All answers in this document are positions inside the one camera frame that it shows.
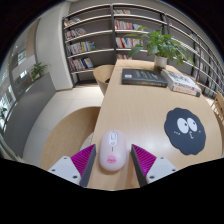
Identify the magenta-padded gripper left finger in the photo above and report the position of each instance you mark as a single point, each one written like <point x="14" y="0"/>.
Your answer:
<point x="65" y="166"/>

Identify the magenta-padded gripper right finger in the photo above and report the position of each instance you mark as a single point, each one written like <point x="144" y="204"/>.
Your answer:
<point x="160" y="166"/>

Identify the pale pink computer mouse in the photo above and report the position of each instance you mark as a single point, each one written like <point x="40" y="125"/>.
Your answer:
<point x="113" y="150"/>

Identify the black cartoon-face mouse pad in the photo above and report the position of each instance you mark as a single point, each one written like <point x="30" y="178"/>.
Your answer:
<point x="173" y="133"/>

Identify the round-back wooden chair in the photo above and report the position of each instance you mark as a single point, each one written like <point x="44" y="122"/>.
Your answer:
<point x="66" y="136"/>
<point x="218" y="103"/>
<point x="101" y="75"/>

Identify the white book red-lettered spine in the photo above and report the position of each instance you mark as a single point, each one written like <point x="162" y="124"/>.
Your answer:
<point x="185" y="90"/>

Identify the small plant by window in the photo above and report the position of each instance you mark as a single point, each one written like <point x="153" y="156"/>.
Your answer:
<point x="2" y="113"/>

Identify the white illustrated-cover book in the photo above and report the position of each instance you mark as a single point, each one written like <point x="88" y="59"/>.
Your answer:
<point x="180" y="78"/>

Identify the black hardcover book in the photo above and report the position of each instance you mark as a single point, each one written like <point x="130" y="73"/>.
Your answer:
<point x="143" y="77"/>

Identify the leafy background potted plant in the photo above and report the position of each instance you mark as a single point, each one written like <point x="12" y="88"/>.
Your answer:
<point x="38" y="70"/>

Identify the green potted plant white pot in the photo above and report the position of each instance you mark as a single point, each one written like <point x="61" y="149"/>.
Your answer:
<point x="160" y="43"/>

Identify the grey bookshelf unit with books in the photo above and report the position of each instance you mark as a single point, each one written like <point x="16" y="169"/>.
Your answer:
<point x="86" y="26"/>

